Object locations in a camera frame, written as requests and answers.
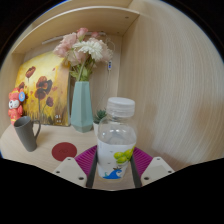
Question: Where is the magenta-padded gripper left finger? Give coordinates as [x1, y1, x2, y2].
[53, 144, 99, 189]

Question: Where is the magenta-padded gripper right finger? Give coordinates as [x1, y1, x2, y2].
[129, 146, 175, 189]

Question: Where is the clear plastic water bottle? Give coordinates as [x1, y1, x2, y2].
[96, 96, 138, 180]

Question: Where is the flat round red coaster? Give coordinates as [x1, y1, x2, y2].
[51, 141, 78, 162]

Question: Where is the grey mug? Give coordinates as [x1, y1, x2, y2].
[13, 115, 42, 153]

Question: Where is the small potted green plant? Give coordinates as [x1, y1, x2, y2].
[92, 109, 108, 137]

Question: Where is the teal faceted vase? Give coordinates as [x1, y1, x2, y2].
[70, 80, 94, 134]

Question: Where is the red plush toy figure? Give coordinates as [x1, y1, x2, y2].
[7, 87, 27, 126]

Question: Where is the yellow poppy flower painting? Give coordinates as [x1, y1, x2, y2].
[14, 51, 72, 127]

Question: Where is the pink and white flower bouquet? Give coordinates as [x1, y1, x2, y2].
[53, 27, 114, 83]

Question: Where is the white light bar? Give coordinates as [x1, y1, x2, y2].
[41, 31, 108, 45]

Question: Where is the light wood shelf unit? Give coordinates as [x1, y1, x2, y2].
[11, 0, 141, 56]

